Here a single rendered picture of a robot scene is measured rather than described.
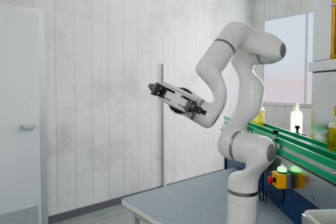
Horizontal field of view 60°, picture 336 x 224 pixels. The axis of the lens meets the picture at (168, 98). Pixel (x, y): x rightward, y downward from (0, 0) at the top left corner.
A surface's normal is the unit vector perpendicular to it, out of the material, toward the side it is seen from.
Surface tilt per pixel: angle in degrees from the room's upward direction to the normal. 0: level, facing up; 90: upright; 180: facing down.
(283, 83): 90
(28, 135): 90
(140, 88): 90
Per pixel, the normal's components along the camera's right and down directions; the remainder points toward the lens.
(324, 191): -1.00, 0.00
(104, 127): 0.63, 0.04
